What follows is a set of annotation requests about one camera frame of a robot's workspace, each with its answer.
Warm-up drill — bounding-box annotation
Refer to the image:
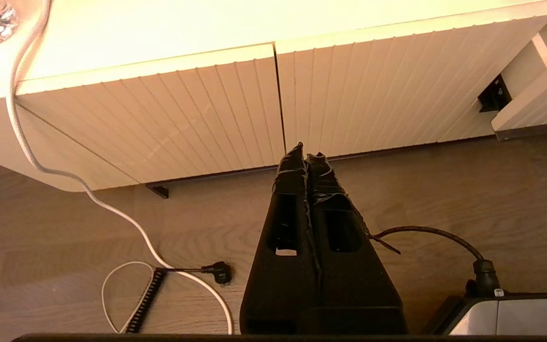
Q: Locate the black drawer slide rail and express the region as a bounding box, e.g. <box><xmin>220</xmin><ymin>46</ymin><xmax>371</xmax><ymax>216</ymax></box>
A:
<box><xmin>479</xmin><ymin>75</ymin><xmax>512</xmax><ymax>113</ymax></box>

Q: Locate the thick white power cable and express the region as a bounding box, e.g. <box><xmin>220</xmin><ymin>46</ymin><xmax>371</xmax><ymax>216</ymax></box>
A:
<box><xmin>5</xmin><ymin>0</ymin><xmax>234</xmax><ymax>335</ymax></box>

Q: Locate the thin white cable loop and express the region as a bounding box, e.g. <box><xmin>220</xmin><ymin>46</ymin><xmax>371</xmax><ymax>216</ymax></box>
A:
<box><xmin>101</xmin><ymin>261</ymin><xmax>156</xmax><ymax>334</ymax></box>

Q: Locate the white ribbed cabinet door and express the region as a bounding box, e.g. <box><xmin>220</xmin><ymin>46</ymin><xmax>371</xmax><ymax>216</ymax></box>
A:
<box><xmin>16</xmin><ymin>44</ymin><xmax>287</xmax><ymax>185</ymax></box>
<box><xmin>275</xmin><ymin>2</ymin><xmax>547</xmax><ymax>158</ymax></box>

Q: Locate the white cabinet drawer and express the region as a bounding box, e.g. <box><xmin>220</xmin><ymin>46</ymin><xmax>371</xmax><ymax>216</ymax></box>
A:
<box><xmin>491</xmin><ymin>45</ymin><xmax>547</xmax><ymax>141</ymax></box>

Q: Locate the black coiled cable with plug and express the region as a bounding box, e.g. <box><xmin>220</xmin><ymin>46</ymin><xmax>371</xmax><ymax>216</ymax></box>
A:
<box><xmin>125</xmin><ymin>261</ymin><xmax>234</xmax><ymax>333</ymax></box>

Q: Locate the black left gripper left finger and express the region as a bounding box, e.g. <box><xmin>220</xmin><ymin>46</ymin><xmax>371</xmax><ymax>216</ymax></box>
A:
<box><xmin>239</xmin><ymin>142</ymin><xmax>322</xmax><ymax>334</ymax></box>

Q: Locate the white TV cabinet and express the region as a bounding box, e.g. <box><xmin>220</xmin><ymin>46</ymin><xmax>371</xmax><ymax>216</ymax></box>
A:
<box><xmin>0</xmin><ymin>0</ymin><xmax>547</xmax><ymax>193</ymax></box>

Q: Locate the silver robot base housing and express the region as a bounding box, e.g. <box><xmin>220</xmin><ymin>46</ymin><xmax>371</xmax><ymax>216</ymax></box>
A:
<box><xmin>423</xmin><ymin>291</ymin><xmax>547</xmax><ymax>335</ymax></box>

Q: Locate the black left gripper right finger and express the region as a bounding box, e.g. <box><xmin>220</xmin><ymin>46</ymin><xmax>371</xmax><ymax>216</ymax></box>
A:
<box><xmin>305</xmin><ymin>152</ymin><xmax>408</xmax><ymax>334</ymax></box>

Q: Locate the black floor cable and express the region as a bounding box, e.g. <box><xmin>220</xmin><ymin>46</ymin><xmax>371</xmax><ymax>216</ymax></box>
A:
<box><xmin>371</xmin><ymin>226</ymin><xmax>501</xmax><ymax>297</ymax></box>

